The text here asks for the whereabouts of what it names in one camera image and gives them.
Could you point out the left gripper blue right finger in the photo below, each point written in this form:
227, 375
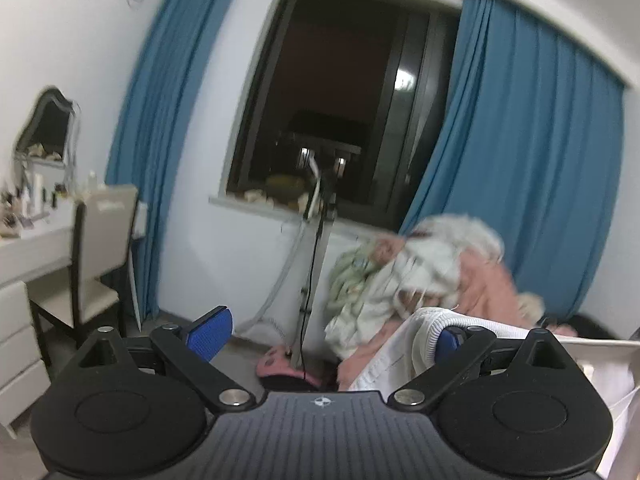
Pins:
451, 369

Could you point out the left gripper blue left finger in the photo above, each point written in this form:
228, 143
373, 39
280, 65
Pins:
187, 353

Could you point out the pink fluffy blanket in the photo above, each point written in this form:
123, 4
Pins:
487, 291

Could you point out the white grey garment pile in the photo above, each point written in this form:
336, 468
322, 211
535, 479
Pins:
421, 269

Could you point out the pink slipper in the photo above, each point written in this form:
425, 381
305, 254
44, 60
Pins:
276, 373

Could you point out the black armchair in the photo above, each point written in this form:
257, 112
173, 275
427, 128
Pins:
577, 325

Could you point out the green printed blanket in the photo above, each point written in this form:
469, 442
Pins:
348, 280

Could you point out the white black chair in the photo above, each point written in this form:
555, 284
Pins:
71, 299

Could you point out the white dressing table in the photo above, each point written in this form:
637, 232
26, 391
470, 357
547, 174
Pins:
34, 253

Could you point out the garment steamer stand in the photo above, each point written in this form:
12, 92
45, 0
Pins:
316, 208

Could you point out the left blue curtain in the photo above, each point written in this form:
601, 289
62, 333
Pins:
155, 117

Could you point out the blue curtain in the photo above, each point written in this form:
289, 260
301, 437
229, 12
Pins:
532, 144
155, 117

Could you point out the right blue curtain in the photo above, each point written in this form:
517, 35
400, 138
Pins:
532, 144

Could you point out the wavy vanity mirror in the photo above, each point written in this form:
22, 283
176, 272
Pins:
49, 137

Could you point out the dark window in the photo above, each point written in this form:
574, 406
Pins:
355, 89

